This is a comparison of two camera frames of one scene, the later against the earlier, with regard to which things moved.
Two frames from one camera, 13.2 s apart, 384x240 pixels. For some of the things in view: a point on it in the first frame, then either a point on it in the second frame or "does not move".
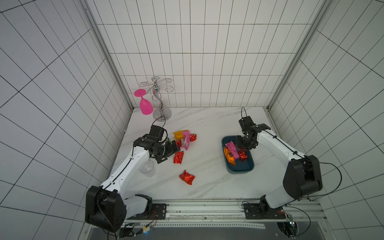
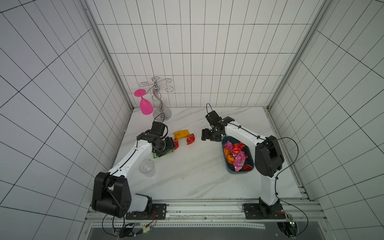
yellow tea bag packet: [178, 135] does not move
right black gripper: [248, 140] → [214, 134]
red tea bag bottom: [188, 178] → [247, 167]
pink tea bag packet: [235, 153] does not move
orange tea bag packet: [229, 156] does not move
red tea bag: [192, 137] does not move
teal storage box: [243, 167] does not move
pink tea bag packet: [186, 143] → [239, 160]
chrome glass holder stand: [161, 113] does not move
